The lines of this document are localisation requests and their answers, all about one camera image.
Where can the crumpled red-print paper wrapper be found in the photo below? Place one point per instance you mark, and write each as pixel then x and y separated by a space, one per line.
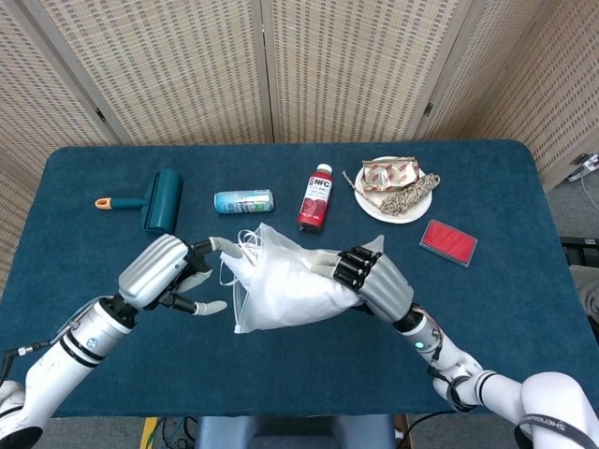
pixel 388 175

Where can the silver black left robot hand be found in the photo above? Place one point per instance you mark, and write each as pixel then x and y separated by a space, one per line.
pixel 150 271

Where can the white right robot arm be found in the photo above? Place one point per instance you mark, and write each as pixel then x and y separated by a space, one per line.
pixel 496 388

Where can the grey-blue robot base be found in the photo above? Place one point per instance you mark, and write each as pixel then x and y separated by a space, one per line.
pixel 295 432

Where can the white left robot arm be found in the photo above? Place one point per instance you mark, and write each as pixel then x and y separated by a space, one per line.
pixel 61 365

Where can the yellow strip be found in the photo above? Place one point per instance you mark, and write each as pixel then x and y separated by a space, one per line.
pixel 149 434

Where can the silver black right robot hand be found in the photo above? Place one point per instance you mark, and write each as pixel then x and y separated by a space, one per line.
pixel 384 285

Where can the red flat rectangular case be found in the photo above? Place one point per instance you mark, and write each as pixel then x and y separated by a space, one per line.
pixel 447 241

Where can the red NFC juice bottle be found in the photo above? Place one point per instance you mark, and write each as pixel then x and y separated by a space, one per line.
pixel 316 201

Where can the white power strip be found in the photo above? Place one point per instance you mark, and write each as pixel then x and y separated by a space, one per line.
pixel 587 161

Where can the woven folding screen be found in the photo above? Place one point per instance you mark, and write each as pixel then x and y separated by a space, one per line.
pixel 187 70

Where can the black screen hinge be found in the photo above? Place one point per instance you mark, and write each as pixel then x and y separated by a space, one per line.
pixel 99 113
pixel 428 108

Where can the blue tablecloth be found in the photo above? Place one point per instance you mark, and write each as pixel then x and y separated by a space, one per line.
pixel 187 365

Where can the white plastic bag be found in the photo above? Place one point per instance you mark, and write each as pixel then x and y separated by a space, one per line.
pixel 281 290

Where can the black frame bar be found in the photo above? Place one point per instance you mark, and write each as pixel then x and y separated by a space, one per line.
pixel 582 244

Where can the white round plate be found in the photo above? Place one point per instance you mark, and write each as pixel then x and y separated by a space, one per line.
pixel 412 212

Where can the teal lint roller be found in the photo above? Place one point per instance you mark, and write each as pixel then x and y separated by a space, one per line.
pixel 161 201

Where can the light blue drink can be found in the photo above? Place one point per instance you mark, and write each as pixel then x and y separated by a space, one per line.
pixel 243 202

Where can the beige crumpled cloth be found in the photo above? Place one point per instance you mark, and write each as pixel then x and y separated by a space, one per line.
pixel 587 285

